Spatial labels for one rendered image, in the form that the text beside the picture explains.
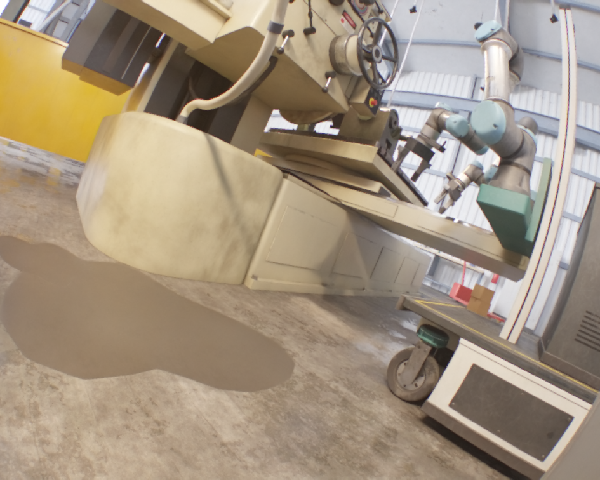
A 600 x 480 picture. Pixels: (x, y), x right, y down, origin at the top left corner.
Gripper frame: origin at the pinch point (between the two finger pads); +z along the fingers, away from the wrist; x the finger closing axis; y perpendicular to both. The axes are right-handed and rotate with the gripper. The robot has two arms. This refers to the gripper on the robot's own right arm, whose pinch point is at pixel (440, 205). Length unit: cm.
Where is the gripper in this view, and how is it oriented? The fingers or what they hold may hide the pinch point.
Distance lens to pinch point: 153.7
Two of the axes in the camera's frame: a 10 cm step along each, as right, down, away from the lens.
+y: 4.5, 6.6, -6.0
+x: 5.7, 3.1, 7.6
